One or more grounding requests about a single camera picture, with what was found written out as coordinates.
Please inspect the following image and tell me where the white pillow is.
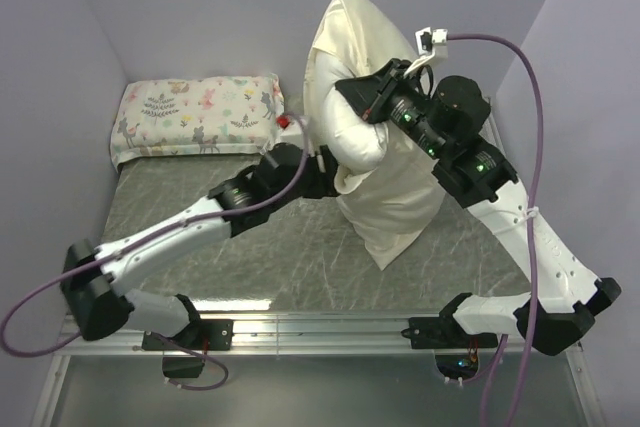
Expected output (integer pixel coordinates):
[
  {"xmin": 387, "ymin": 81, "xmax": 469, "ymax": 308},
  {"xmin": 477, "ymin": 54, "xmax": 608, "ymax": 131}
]
[{"xmin": 303, "ymin": 49, "xmax": 388, "ymax": 176}]

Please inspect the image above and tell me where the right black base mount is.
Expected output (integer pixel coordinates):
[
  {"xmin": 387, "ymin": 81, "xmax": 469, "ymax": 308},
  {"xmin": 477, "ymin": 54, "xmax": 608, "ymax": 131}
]
[{"xmin": 401, "ymin": 293, "xmax": 499, "ymax": 386}]

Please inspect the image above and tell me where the aluminium front rail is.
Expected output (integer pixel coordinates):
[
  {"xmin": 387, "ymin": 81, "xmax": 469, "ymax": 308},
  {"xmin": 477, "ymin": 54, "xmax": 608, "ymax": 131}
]
[{"xmin": 54, "ymin": 314, "xmax": 416, "ymax": 356}]

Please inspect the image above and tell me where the animal print patterned pillow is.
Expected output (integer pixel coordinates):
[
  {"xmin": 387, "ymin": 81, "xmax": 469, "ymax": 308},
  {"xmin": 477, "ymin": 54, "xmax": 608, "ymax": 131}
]
[{"xmin": 110, "ymin": 73, "xmax": 284, "ymax": 167}]

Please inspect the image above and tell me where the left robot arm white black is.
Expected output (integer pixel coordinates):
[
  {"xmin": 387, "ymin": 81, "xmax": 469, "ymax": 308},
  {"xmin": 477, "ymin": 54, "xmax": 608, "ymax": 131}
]
[{"xmin": 61, "ymin": 143, "xmax": 338, "ymax": 349}]

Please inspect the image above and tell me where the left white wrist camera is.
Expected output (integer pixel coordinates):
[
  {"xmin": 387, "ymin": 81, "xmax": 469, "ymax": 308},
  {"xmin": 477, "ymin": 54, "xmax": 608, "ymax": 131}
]
[{"xmin": 276, "ymin": 114, "xmax": 308, "ymax": 149}]

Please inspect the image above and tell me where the aluminium right side rail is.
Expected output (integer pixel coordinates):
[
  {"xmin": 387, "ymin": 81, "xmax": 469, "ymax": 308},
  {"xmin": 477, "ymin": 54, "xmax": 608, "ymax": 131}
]
[{"xmin": 481, "ymin": 96, "xmax": 500, "ymax": 145}]

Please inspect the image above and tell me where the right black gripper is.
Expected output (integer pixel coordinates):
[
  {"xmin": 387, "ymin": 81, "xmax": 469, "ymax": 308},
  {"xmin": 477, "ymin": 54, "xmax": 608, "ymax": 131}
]
[{"xmin": 336, "ymin": 57, "xmax": 447, "ymax": 159}]

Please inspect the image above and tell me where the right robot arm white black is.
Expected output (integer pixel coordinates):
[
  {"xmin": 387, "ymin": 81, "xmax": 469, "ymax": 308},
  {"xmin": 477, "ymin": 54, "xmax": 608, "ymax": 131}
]
[{"xmin": 335, "ymin": 59, "xmax": 621, "ymax": 356}]

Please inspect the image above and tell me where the cream pillowcase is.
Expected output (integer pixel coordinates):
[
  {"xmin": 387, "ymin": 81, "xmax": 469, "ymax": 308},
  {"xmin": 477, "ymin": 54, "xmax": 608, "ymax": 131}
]
[{"xmin": 305, "ymin": 0, "xmax": 445, "ymax": 269}]

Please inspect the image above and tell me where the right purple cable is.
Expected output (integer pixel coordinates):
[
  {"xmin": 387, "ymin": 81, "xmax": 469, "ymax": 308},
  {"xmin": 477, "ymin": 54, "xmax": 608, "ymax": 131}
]
[{"xmin": 447, "ymin": 32, "xmax": 544, "ymax": 427}]

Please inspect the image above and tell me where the aluminium rail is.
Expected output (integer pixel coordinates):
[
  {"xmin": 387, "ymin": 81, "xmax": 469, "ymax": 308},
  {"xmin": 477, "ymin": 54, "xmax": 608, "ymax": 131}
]
[
  {"xmin": 54, "ymin": 314, "xmax": 416, "ymax": 356},
  {"xmin": 481, "ymin": 96, "xmax": 500, "ymax": 145}
]

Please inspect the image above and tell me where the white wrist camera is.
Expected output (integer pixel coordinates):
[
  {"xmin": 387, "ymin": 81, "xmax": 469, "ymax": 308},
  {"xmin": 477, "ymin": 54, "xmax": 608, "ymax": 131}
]
[
  {"xmin": 276, "ymin": 114, "xmax": 308, "ymax": 149},
  {"xmin": 414, "ymin": 27, "xmax": 449, "ymax": 67}
]

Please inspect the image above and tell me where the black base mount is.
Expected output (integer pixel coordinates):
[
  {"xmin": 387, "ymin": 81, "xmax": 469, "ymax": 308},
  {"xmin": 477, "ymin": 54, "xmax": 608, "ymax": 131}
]
[
  {"xmin": 141, "ymin": 319, "xmax": 234, "ymax": 381},
  {"xmin": 401, "ymin": 293, "xmax": 499, "ymax": 386}
]

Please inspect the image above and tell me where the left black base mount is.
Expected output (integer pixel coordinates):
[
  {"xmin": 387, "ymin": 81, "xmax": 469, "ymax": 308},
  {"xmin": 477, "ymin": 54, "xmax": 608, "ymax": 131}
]
[{"xmin": 141, "ymin": 319, "xmax": 234, "ymax": 381}]

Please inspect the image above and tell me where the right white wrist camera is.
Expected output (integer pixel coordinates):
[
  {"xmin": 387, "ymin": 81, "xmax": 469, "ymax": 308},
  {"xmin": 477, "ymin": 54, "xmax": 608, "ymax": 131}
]
[{"xmin": 414, "ymin": 27, "xmax": 449, "ymax": 67}]

